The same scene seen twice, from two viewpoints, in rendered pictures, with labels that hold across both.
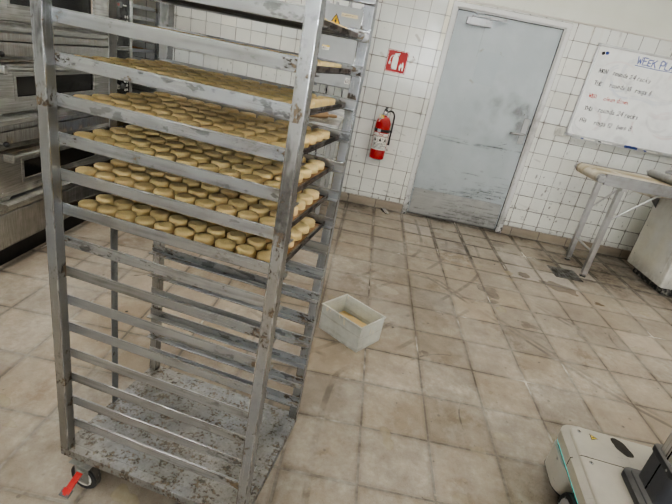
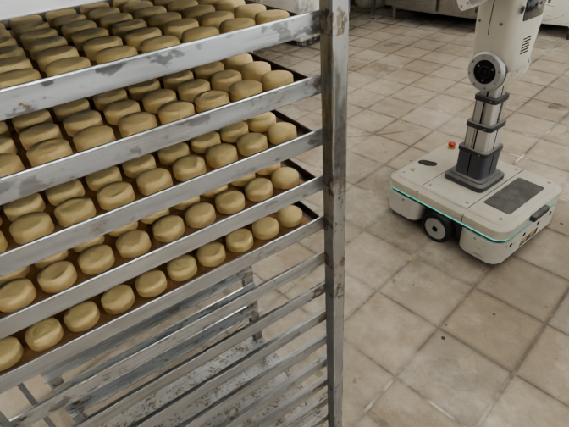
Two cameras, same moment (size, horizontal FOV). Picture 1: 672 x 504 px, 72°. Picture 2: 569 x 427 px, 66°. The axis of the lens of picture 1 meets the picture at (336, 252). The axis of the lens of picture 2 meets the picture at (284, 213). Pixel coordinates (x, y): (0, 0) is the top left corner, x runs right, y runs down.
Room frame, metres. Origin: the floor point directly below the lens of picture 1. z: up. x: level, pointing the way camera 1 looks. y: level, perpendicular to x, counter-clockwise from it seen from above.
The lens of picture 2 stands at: (0.53, 0.63, 1.48)
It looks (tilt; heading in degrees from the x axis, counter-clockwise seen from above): 37 degrees down; 318
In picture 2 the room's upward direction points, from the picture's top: 5 degrees counter-clockwise
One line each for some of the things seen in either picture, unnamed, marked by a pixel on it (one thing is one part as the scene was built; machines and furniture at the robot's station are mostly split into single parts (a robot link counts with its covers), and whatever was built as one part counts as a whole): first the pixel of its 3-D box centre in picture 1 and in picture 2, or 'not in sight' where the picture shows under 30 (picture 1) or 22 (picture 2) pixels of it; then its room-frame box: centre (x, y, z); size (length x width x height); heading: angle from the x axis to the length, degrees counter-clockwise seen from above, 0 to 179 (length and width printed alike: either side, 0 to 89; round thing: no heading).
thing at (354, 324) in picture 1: (351, 322); not in sight; (2.27, -0.16, 0.08); 0.30 x 0.22 x 0.16; 52
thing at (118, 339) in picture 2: (226, 316); (157, 316); (1.42, 0.34, 0.51); 0.64 x 0.03 x 0.03; 79
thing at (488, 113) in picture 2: not in sight; (483, 135); (1.20, -1.26, 0.49); 0.11 x 0.11 x 0.40; 82
